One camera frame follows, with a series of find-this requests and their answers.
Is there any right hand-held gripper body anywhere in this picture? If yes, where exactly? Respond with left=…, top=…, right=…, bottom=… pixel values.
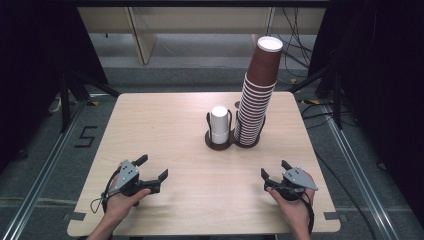
left=264, top=166, right=319, bottom=202

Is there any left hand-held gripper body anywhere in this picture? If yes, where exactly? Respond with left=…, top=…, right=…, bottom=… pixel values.
left=107, top=159, right=162, bottom=198

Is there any black wire cup holder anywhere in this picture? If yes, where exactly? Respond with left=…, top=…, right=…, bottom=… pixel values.
left=204, top=109, right=267, bottom=152

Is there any stack of white paper cups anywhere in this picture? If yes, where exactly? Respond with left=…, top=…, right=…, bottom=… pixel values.
left=210, top=105, right=231, bottom=145

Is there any stack of brown paper cups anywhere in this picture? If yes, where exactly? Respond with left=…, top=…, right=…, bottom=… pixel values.
left=233, top=35, right=284, bottom=147

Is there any person's left hand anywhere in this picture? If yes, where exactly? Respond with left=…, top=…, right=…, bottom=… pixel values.
left=103, top=161, right=152, bottom=223

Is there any person's right hand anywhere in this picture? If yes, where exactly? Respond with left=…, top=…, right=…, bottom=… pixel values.
left=266, top=188, right=316, bottom=231

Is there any black metal stand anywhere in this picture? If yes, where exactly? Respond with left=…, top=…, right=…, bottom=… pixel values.
left=59, top=69, right=121, bottom=134
left=288, top=49, right=344, bottom=131

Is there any black curtain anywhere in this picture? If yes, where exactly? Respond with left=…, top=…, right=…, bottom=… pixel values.
left=0, top=0, right=109, bottom=174
left=308, top=0, right=424, bottom=228

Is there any beige cabinet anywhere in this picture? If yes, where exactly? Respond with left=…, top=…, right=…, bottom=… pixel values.
left=77, top=7, right=327, bottom=66

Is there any left hand-held gripper cable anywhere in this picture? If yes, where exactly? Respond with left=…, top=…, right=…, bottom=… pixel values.
left=89, top=166, right=121, bottom=214

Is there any hand-held gripper cable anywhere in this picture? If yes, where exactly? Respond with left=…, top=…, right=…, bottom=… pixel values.
left=89, top=166, right=121, bottom=214
left=299, top=193, right=316, bottom=234

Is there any right hand-held gripper cable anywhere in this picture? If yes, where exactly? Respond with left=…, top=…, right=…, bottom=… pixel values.
left=299, top=193, right=316, bottom=234

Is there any black floor cable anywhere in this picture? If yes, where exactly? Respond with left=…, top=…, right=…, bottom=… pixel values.
left=301, top=99, right=378, bottom=240

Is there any aluminium floor rail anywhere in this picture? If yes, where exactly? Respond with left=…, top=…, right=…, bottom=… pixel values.
left=0, top=99, right=91, bottom=240
left=319, top=103, right=401, bottom=240

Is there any bundle of black cables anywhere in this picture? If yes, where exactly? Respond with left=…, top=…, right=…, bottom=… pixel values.
left=266, top=7, right=314, bottom=79

